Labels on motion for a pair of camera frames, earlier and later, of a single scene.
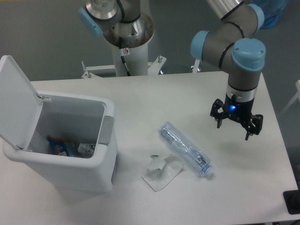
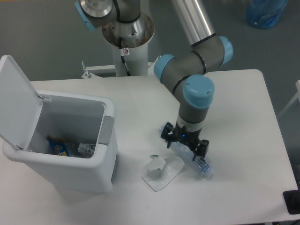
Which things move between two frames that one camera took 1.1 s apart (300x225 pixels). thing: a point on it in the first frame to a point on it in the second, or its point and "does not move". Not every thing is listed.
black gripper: [239, 109] to [186, 138]
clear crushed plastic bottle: [185, 149] does not move
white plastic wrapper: [160, 172] does not move
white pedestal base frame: [153, 68] does not move
